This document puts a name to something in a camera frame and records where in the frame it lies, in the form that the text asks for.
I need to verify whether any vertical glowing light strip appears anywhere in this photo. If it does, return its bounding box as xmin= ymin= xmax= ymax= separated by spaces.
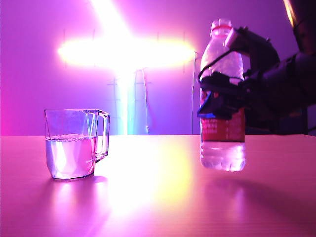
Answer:
xmin=121 ymin=66 xmax=136 ymax=136

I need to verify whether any thin hanging cable with plug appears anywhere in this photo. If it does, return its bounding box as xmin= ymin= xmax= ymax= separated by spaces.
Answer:
xmin=140 ymin=67 xmax=151 ymax=134

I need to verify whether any horizontal glowing light tube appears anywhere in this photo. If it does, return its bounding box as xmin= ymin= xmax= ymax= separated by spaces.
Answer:
xmin=57 ymin=38 xmax=196 ymax=69

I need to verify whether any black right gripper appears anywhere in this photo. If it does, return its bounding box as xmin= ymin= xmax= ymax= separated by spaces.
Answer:
xmin=197 ymin=57 xmax=301 ymax=135

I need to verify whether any black camera cable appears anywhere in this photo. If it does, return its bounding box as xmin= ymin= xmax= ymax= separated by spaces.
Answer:
xmin=196 ymin=50 xmax=232 ymax=84

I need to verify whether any clear water bottle red label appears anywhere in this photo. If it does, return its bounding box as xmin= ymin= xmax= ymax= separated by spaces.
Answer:
xmin=199 ymin=18 xmax=247 ymax=172

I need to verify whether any clear faceted glass mug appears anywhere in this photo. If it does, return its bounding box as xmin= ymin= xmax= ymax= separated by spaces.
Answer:
xmin=44 ymin=109 xmax=111 ymax=181

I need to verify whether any black office chair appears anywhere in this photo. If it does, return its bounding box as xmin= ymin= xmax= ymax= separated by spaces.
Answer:
xmin=245 ymin=106 xmax=309 ymax=136

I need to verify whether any diagonal glowing light strip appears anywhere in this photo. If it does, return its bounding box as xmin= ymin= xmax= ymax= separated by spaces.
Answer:
xmin=89 ymin=0 xmax=135 ymax=43

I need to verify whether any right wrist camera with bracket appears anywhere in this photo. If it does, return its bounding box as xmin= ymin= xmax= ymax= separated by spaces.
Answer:
xmin=223 ymin=25 xmax=281 ymax=75

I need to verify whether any thin long hanging cable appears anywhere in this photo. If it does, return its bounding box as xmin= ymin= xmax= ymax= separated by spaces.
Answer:
xmin=191 ymin=51 xmax=198 ymax=136

